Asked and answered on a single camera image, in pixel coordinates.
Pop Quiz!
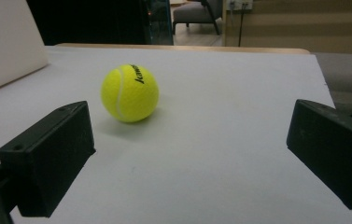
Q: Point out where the white board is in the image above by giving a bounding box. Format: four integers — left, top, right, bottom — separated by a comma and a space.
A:
0, 0, 49, 98

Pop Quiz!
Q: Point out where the grey armchair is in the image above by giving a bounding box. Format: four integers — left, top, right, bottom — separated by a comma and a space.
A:
172, 0, 224, 36

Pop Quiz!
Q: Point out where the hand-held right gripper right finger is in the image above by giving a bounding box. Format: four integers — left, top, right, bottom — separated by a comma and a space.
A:
286, 98, 352, 213

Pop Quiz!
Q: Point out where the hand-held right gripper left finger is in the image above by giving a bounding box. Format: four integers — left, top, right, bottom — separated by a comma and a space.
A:
0, 100, 97, 218

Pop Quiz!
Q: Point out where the dark glass cabinet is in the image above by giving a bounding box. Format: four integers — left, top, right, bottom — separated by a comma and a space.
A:
145, 0, 175, 47

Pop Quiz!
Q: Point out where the white wall power socket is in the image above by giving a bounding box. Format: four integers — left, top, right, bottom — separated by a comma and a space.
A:
225, 0, 254, 11

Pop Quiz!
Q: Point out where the yellow tennis ball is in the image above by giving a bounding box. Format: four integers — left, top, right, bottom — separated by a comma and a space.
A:
100, 63, 160, 123

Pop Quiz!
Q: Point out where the black cable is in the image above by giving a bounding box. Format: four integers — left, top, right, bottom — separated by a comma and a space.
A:
238, 3, 246, 48

